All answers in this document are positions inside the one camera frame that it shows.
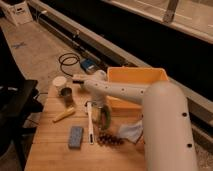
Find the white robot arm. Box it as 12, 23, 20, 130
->
73, 70, 199, 171

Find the small metal cup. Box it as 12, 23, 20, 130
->
61, 87, 73, 103

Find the green chili pepper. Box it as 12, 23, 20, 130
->
101, 106, 111, 129

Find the white dish brush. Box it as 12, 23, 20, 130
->
86, 101, 95, 145

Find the bunch of dark grapes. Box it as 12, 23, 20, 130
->
97, 132, 124, 146

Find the blue sponge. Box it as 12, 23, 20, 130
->
68, 126, 83, 149

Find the grey blue cloth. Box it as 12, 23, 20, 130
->
117, 120, 143, 143

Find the yellow plastic bin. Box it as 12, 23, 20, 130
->
107, 67, 169, 110

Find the blue electronic box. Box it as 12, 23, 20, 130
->
80, 59, 96, 74

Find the black chair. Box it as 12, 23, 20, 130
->
0, 27, 43, 170

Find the white cardboard box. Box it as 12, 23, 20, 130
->
0, 0, 33, 26

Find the black coiled cable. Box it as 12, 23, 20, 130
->
58, 52, 82, 78

